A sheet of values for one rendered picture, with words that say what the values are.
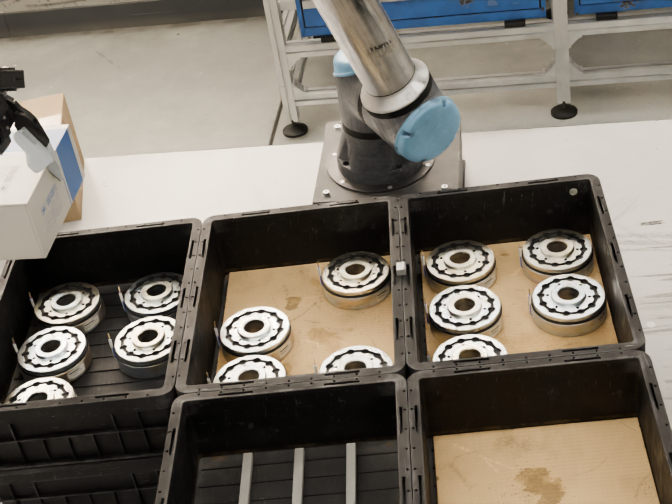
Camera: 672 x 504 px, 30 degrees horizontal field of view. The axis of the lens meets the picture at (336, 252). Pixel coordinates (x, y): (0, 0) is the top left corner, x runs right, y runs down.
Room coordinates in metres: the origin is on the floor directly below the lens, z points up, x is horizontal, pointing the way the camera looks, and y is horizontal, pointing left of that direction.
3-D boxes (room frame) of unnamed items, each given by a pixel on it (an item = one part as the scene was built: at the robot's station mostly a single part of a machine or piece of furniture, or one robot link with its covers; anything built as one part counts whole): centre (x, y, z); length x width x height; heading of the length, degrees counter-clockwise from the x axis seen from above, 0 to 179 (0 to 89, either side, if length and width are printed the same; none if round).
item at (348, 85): (1.86, -0.11, 0.97); 0.13 x 0.12 x 0.14; 22
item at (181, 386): (1.40, 0.06, 0.92); 0.40 x 0.30 x 0.02; 173
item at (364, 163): (1.88, -0.11, 0.85); 0.15 x 0.15 x 0.10
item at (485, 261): (1.48, -0.18, 0.86); 0.10 x 0.10 x 0.01
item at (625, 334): (1.36, -0.23, 0.87); 0.40 x 0.30 x 0.11; 173
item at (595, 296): (1.35, -0.31, 0.86); 0.10 x 0.10 x 0.01
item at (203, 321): (1.40, 0.06, 0.87); 0.40 x 0.30 x 0.11; 173
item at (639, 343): (1.36, -0.23, 0.92); 0.40 x 0.30 x 0.02; 173
